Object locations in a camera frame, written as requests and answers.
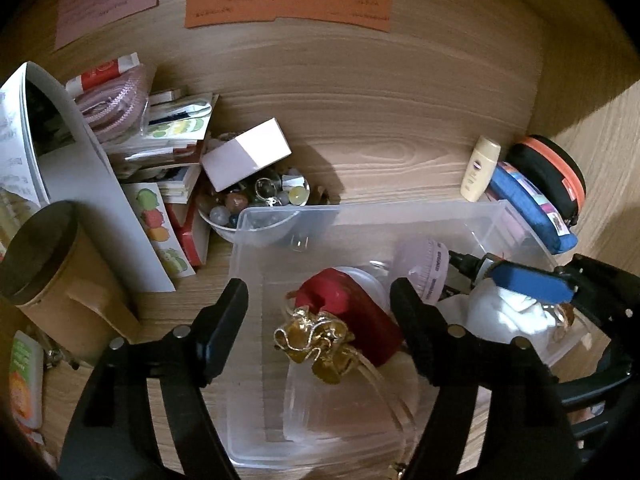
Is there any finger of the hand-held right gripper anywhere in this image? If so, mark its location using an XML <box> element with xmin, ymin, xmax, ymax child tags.
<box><xmin>487</xmin><ymin>260</ymin><xmax>581</xmax><ymax>306</ymax></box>

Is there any black orange zip case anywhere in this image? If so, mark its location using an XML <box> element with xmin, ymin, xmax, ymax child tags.
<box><xmin>515</xmin><ymin>134</ymin><xmax>587</xmax><ymax>228</ymax></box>

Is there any red rounded case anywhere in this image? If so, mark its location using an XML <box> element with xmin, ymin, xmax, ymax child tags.
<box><xmin>295</xmin><ymin>267</ymin><xmax>405</xmax><ymax>368</ymax></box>

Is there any yellow sunscreen bottle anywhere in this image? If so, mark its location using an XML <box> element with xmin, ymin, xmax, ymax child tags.
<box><xmin>460</xmin><ymin>135</ymin><xmax>502</xmax><ymax>203</ymax></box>

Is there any bowl of marbles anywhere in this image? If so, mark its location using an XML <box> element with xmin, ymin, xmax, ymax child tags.
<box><xmin>202</xmin><ymin>170</ymin><xmax>313</xmax><ymax>231</ymax></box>

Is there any pink coil hair ties pack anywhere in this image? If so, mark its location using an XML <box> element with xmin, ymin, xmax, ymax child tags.
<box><xmin>65</xmin><ymin>52</ymin><xmax>156</xmax><ymax>143</ymax></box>

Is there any lime fruit sticker sheet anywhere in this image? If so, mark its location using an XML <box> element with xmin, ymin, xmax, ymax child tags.
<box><xmin>145</xmin><ymin>92</ymin><xmax>221</xmax><ymax>141</ymax></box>

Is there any open white booklet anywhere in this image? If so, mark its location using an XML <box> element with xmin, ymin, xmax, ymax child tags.
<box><xmin>0</xmin><ymin>61</ymin><xmax>176</xmax><ymax>293</ymax></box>

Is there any green orange snack packet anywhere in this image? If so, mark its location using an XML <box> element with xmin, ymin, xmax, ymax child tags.
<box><xmin>7</xmin><ymin>330</ymin><xmax>45</xmax><ymax>431</ymax></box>

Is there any clear plastic storage box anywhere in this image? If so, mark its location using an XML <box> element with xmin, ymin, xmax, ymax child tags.
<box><xmin>215</xmin><ymin>199</ymin><xmax>576</xmax><ymax>468</ymax></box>

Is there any red flat box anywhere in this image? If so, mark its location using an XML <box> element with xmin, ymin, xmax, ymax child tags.
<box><xmin>165</xmin><ymin>200</ymin><xmax>211</xmax><ymax>267</ymax></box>

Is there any clear plastic jar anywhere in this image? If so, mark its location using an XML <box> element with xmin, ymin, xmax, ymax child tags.
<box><xmin>282</xmin><ymin>265</ymin><xmax>421</xmax><ymax>443</ymax></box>

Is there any gold ribbon bow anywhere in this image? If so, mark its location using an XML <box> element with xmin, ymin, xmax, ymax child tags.
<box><xmin>274</xmin><ymin>309</ymin><xmax>357</xmax><ymax>386</ymax></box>

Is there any small gold brown trinket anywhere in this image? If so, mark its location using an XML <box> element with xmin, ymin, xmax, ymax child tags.
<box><xmin>550</xmin><ymin>304</ymin><xmax>577</xmax><ymax>341</ymax></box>

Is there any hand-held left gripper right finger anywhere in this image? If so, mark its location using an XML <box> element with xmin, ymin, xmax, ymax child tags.
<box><xmin>389</xmin><ymin>276</ymin><xmax>583</xmax><ymax>480</ymax></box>

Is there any small black dropper bottle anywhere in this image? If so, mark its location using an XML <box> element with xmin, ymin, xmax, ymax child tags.
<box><xmin>447</xmin><ymin>250</ymin><xmax>501</xmax><ymax>288</ymax></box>

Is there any small white cardboard box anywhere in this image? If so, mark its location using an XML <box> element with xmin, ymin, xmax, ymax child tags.
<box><xmin>200</xmin><ymin>117</ymin><xmax>292</xmax><ymax>192</ymax></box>

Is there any brown cup with handle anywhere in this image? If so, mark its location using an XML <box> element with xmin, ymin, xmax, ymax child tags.
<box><xmin>0</xmin><ymin>200</ymin><xmax>143</xmax><ymax>366</ymax></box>

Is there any white cloth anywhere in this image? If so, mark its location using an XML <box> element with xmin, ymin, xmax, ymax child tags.
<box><xmin>437</xmin><ymin>280</ymin><xmax>556</xmax><ymax>356</ymax></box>

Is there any blue fabric pouch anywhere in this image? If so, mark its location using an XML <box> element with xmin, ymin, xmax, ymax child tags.
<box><xmin>487</xmin><ymin>161</ymin><xmax>578</xmax><ymax>256</ymax></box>

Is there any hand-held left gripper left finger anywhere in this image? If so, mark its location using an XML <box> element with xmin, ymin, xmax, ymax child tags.
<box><xmin>60</xmin><ymin>277</ymin><xmax>250</xmax><ymax>480</ymax></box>

